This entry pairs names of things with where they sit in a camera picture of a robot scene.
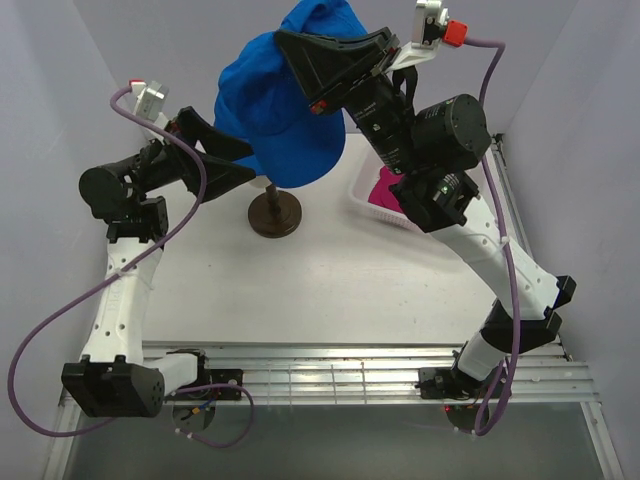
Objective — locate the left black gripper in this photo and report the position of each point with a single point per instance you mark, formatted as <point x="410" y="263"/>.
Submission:
<point x="213" y="141"/>

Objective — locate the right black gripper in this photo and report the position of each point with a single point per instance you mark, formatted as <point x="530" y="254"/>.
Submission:
<point x="328" y="68"/>

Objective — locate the blue cap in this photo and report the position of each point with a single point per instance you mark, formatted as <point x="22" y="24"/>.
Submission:
<point x="228" y="124"/>
<point x="260" y="102"/>

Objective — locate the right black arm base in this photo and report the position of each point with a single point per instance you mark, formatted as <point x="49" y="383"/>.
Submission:
<point x="453" y="384"/>

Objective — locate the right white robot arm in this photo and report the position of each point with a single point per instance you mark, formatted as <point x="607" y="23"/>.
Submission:
<point x="432" y="151"/>

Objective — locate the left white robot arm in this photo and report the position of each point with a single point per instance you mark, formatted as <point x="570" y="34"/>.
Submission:
<point x="111" y="378"/>

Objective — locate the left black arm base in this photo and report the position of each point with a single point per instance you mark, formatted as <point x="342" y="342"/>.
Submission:
<point x="227" y="377"/>

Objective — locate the cream mannequin head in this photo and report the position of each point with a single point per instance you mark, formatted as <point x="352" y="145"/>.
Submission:
<point x="260" y="182"/>

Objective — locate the dark round wooden stand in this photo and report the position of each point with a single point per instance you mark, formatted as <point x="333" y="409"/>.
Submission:
<point x="275" y="213"/>

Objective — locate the magenta cap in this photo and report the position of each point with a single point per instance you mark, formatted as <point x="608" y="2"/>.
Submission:
<point x="381" y="194"/>

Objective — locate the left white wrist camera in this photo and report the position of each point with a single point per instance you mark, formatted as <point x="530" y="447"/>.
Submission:
<point x="150" y="99"/>

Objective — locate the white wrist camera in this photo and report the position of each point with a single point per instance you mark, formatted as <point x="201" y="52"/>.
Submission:
<point x="150" y="99"/>
<point x="432" y="26"/>

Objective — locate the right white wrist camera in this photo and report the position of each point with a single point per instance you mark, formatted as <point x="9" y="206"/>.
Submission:
<point x="432" y="26"/>

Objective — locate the aluminium frame rails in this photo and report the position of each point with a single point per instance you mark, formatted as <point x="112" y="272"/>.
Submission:
<point x="342" y="313"/>

